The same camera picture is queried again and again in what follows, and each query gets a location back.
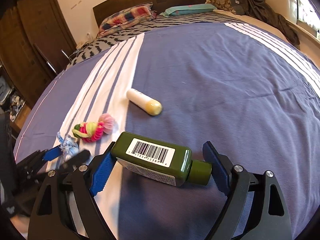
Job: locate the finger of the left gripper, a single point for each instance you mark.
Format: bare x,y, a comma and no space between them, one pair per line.
52,153
74,162

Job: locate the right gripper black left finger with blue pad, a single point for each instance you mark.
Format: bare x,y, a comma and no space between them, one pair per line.
51,217

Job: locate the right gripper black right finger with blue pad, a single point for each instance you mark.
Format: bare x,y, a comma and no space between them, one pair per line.
268,217

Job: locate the blue white wrapper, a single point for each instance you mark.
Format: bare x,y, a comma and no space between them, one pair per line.
68,146

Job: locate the green square bottle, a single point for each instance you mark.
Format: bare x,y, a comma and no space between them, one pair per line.
161,161

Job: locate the colourful yarn scrap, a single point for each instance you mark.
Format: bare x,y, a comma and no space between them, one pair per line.
94,131

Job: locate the white yellow tube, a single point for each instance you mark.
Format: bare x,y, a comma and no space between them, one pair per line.
148,104

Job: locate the brown wooden wardrobe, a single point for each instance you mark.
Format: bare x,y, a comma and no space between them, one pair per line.
35,44

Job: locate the zebra pattern sheet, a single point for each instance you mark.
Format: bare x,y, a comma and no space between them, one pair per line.
101,44

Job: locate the purple striped bed cover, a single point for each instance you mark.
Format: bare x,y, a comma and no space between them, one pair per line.
254,96

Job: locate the plaid pillow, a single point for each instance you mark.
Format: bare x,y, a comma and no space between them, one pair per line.
126,18

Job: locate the teal pillow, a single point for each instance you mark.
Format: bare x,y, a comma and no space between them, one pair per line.
188,10

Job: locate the white storage box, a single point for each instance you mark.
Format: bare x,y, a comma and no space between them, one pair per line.
287,8

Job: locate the brown curtain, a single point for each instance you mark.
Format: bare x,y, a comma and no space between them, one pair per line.
260,10

